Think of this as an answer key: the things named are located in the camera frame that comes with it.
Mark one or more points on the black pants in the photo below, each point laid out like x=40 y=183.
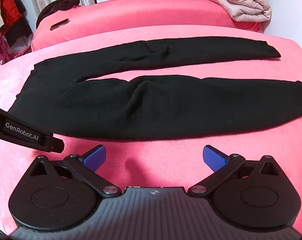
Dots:
x=151 y=105

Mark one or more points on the black phone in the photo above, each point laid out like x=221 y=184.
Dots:
x=59 y=24

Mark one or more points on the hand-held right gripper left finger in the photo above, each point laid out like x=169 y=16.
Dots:
x=97 y=156

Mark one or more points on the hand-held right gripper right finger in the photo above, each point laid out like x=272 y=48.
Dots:
x=212 y=156

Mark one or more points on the dark hanging clothes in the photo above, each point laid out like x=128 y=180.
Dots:
x=19 y=37

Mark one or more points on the pale pink folded quilt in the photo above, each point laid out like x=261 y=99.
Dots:
x=241 y=2

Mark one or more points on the red hanging garment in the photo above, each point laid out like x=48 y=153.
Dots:
x=9 y=11

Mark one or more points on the dark brown cloth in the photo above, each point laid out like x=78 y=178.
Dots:
x=57 y=6

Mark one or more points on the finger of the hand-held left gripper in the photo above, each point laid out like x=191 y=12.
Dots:
x=54 y=144

